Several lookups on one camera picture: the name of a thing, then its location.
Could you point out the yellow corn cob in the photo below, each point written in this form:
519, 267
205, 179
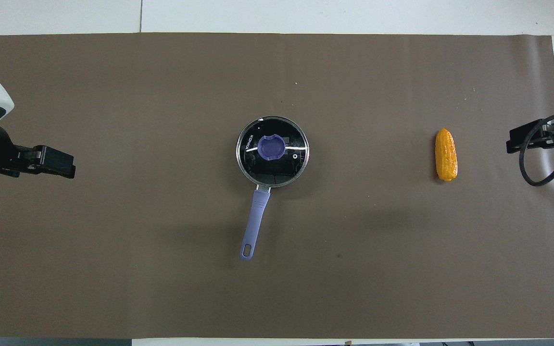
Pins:
446, 154

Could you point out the glass lid with purple knob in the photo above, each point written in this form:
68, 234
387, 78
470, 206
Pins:
286, 163

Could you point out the brown table mat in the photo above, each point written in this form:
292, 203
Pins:
161, 264

